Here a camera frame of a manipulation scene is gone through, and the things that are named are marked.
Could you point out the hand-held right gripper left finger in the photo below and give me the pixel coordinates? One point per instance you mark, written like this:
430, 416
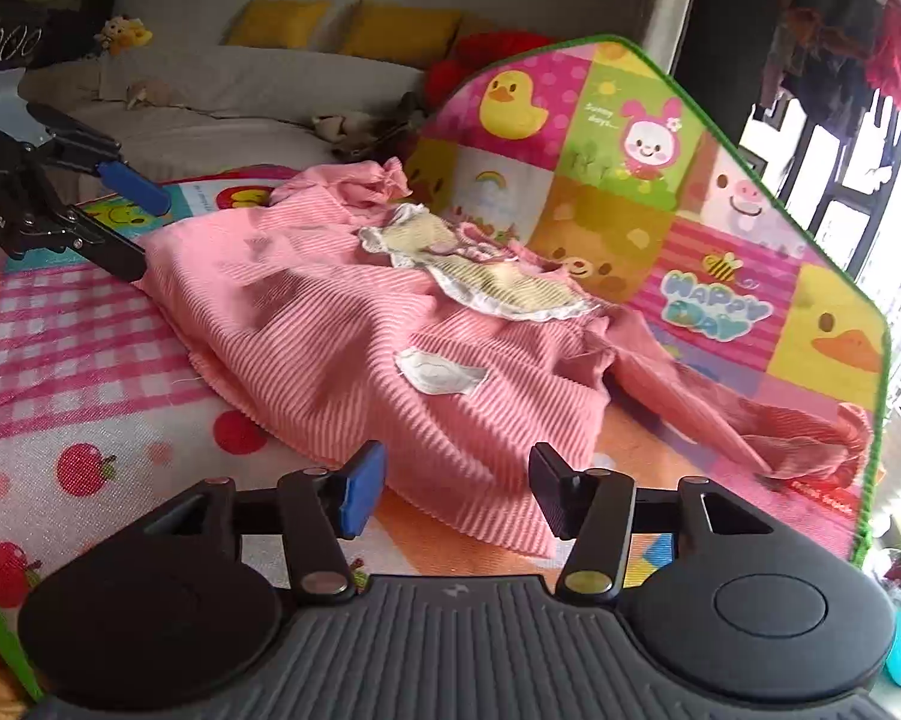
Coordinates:
364, 487

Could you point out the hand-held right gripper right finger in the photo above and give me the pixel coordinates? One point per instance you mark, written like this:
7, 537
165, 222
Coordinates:
548, 495

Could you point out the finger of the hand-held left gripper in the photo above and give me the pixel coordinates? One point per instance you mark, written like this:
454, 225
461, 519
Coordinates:
139, 187
113, 251

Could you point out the pink striped dress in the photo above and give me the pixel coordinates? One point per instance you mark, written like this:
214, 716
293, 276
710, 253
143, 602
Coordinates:
308, 330

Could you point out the dark hanging clothes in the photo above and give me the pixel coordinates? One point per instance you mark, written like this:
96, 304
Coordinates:
818, 22

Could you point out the small beige plush toy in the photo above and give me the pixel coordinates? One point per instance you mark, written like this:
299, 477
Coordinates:
154, 94

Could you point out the grey sofa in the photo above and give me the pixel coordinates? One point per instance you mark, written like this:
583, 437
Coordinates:
218, 90

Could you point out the yellow stuffed toy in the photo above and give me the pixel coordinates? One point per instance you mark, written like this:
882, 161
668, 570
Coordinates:
124, 34

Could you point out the grey plush toy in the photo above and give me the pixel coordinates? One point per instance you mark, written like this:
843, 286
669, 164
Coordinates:
342, 126

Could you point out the yellow cushion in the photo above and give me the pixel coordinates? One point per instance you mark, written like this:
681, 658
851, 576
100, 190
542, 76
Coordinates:
278, 22
402, 31

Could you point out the dark cloth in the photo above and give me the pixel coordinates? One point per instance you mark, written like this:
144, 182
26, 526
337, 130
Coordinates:
398, 127

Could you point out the colourful cartoon play mat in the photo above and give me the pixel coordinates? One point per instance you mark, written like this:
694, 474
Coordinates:
608, 225

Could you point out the red plush toy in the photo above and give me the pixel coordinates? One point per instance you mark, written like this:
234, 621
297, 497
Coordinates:
495, 51

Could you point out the red hanging garment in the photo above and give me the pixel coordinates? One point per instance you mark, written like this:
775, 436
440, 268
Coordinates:
897, 52

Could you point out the black window frame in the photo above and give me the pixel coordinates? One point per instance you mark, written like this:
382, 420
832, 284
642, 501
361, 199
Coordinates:
852, 187

